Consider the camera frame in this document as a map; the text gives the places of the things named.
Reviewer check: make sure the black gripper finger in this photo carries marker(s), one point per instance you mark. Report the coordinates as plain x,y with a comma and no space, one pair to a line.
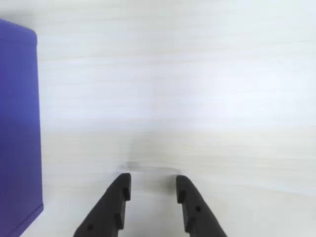
106,209
197,214

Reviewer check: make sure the blue plastic box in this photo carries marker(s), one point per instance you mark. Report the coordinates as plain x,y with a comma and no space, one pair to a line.
17,123

